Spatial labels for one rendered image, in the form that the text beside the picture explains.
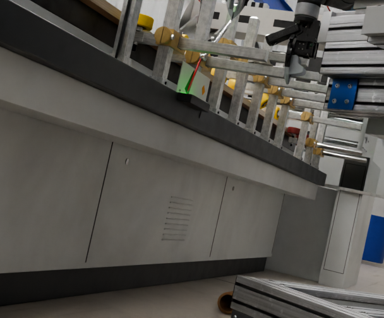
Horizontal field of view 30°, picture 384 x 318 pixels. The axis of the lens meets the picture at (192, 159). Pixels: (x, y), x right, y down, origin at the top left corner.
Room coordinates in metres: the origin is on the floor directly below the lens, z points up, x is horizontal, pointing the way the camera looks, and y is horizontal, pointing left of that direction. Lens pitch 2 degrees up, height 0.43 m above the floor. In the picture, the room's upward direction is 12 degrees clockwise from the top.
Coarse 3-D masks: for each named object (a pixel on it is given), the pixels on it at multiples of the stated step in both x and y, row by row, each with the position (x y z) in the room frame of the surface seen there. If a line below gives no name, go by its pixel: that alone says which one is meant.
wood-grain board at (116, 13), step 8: (80, 0) 2.00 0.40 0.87; (88, 0) 1.98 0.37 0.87; (96, 0) 2.00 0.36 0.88; (104, 0) 2.05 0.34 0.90; (96, 8) 2.06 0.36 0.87; (104, 8) 2.06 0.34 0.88; (112, 8) 2.10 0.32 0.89; (112, 16) 2.12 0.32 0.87; (120, 16) 2.15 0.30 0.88; (224, 88) 3.13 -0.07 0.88; (248, 104) 3.49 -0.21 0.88; (264, 112) 3.77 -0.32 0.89
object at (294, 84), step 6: (228, 72) 3.12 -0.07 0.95; (234, 72) 3.11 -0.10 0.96; (234, 78) 3.12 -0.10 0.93; (252, 78) 3.08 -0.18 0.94; (270, 78) 3.05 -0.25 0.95; (276, 78) 3.04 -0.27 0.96; (270, 84) 3.06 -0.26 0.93; (276, 84) 3.04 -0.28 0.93; (282, 84) 3.03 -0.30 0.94; (294, 84) 3.01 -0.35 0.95; (300, 84) 3.01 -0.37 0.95; (306, 84) 3.00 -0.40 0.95; (312, 84) 2.99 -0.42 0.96; (306, 90) 3.01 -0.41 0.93; (312, 90) 2.99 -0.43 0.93; (318, 90) 2.98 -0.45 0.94; (324, 90) 2.97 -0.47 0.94
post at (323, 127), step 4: (324, 112) 4.43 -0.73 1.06; (328, 112) 4.42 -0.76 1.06; (324, 116) 4.43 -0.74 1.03; (328, 116) 4.45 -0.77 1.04; (320, 124) 4.43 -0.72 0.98; (324, 124) 4.42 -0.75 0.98; (320, 128) 4.43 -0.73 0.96; (324, 128) 4.42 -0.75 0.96; (320, 132) 4.43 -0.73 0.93; (324, 132) 4.42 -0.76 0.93; (320, 136) 4.43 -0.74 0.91; (324, 136) 4.44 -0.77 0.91; (320, 140) 4.42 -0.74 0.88; (316, 156) 4.43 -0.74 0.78; (316, 160) 4.42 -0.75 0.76; (312, 164) 4.43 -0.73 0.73; (316, 164) 4.42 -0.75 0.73
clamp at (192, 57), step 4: (188, 52) 2.30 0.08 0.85; (192, 52) 2.30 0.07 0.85; (196, 52) 2.29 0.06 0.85; (200, 52) 2.30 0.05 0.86; (184, 56) 2.32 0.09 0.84; (188, 56) 2.30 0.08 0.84; (192, 56) 2.30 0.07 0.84; (196, 56) 2.29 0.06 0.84; (208, 56) 2.37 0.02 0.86; (188, 60) 2.30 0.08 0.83; (192, 60) 2.30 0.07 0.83; (196, 60) 2.29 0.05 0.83; (196, 64) 2.32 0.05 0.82; (200, 64) 2.31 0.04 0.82; (204, 64) 2.34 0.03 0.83; (204, 68) 2.36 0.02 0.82; (208, 68) 2.39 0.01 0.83; (208, 72) 2.41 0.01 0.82
